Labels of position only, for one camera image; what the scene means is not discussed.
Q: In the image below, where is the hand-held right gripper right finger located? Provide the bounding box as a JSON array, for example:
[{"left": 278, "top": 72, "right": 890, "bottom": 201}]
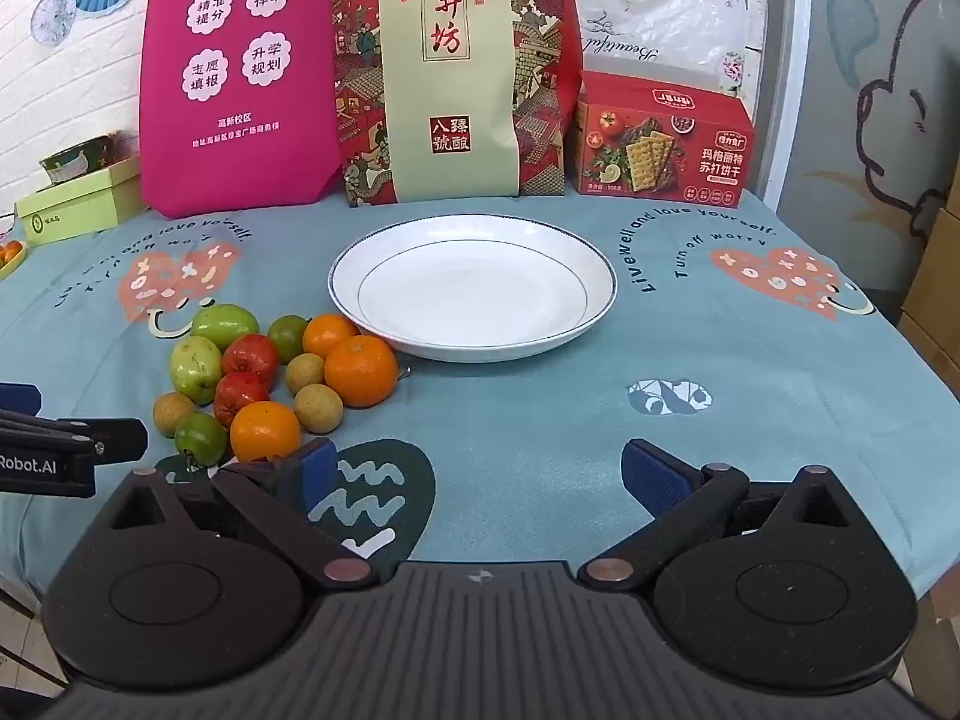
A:
[{"left": 579, "top": 439, "right": 857, "bottom": 587}]

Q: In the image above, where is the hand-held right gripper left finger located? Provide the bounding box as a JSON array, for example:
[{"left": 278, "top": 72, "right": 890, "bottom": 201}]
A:
[{"left": 109, "top": 436, "right": 380, "bottom": 590}]

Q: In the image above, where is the tan longan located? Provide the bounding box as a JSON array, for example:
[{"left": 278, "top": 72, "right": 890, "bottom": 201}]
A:
[
  {"left": 293, "top": 384, "right": 344, "bottom": 434},
  {"left": 152, "top": 392, "right": 186, "bottom": 437},
  {"left": 285, "top": 352, "right": 326, "bottom": 395}
]

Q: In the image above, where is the orange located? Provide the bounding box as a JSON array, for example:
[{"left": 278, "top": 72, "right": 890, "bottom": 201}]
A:
[
  {"left": 302, "top": 313, "right": 359, "bottom": 359},
  {"left": 324, "top": 335, "right": 399, "bottom": 409},
  {"left": 229, "top": 400, "right": 302, "bottom": 464}
]

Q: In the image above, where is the small green lime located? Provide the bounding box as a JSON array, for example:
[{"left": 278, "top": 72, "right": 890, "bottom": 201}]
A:
[
  {"left": 174, "top": 412, "right": 228, "bottom": 466},
  {"left": 268, "top": 315, "right": 310, "bottom": 365}
]

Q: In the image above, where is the red fruit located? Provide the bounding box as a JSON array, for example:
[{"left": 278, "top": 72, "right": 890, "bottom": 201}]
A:
[
  {"left": 214, "top": 371, "right": 271, "bottom": 428},
  {"left": 221, "top": 334, "right": 281, "bottom": 391}
]

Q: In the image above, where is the white plate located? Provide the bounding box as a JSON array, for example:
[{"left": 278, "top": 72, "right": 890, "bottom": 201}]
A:
[{"left": 328, "top": 216, "right": 617, "bottom": 356}]

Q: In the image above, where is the teal printed tablecloth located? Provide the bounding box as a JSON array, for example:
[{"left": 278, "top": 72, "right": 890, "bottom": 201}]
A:
[{"left": 0, "top": 191, "right": 960, "bottom": 601}]

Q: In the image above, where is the light green box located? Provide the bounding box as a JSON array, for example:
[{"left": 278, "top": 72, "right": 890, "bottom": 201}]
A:
[{"left": 15, "top": 157, "right": 143, "bottom": 246}]

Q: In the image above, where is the green patterned bowl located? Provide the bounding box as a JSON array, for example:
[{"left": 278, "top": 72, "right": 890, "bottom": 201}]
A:
[{"left": 39, "top": 131, "right": 140, "bottom": 188}]

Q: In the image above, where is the pink tote bag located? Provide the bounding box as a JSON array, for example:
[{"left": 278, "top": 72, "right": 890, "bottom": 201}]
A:
[{"left": 140, "top": 0, "right": 346, "bottom": 218}]

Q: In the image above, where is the red cracker box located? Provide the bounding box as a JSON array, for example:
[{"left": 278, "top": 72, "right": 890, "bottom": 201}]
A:
[{"left": 568, "top": 70, "right": 756, "bottom": 211}]

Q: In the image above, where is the cardboard box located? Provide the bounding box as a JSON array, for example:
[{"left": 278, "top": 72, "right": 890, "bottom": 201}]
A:
[{"left": 896, "top": 206, "right": 960, "bottom": 376}]

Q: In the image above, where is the small pale paper fan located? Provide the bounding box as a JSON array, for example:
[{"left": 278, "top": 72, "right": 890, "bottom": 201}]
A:
[{"left": 31, "top": 0, "right": 80, "bottom": 38}]

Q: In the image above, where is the floral plastic bag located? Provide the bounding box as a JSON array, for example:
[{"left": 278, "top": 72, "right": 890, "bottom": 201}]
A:
[{"left": 562, "top": 0, "right": 751, "bottom": 98}]

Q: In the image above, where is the white door frame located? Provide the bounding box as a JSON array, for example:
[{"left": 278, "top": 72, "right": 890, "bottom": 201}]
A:
[{"left": 750, "top": 0, "right": 815, "bottom": 203}]

